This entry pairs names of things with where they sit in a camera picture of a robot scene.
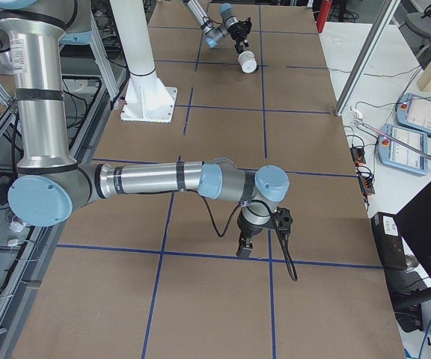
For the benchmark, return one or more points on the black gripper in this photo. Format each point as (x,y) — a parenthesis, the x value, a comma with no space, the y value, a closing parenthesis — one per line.
(239,35)
(246,229)

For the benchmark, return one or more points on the white mug with smiley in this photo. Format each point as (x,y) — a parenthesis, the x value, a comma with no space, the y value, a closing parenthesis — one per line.
(247,62)

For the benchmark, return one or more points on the red cylinder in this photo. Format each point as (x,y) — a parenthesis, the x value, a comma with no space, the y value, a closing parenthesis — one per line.
(322,16)

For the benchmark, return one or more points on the brown paper table cover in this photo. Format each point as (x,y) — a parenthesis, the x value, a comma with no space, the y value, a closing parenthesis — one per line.
(138,276)

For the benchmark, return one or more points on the orange terminal block strip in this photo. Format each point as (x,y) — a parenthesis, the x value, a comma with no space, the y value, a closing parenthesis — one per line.
(365,175)

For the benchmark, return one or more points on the black box device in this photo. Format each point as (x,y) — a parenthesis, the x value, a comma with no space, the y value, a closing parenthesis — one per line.
(388,241)

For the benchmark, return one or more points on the near teach pendant tablet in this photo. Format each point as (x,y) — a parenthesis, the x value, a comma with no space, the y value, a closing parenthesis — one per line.
(396,155)

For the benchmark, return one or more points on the teach pendant tablet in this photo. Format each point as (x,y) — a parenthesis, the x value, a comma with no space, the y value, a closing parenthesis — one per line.
(396,155)
(414,111)

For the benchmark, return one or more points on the black monitor on stand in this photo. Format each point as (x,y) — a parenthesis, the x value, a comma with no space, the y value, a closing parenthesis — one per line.
(414,225)

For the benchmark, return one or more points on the far teach pendant tablet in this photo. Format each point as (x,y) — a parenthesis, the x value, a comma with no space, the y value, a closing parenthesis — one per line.
(414,111)

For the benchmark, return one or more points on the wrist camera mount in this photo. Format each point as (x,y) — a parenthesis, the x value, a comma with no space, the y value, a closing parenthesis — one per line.
(283,220)

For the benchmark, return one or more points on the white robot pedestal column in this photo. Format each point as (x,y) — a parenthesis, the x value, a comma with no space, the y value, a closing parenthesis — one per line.
(147,99)

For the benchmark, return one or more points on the aluminium frame post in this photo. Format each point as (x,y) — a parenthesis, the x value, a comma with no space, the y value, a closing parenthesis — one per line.
(377,29)

